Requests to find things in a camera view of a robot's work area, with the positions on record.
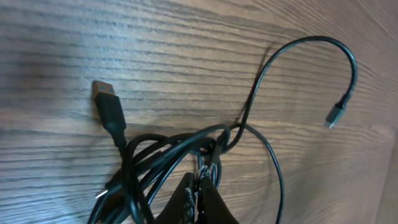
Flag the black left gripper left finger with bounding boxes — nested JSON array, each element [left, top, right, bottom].
[[155, 172, 196, 224]]

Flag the black USB-C cable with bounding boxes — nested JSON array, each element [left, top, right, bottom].
[[95, 35, 359, 224]]

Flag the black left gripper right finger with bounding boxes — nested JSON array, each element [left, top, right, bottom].
[[197, 166, 239, 224]]

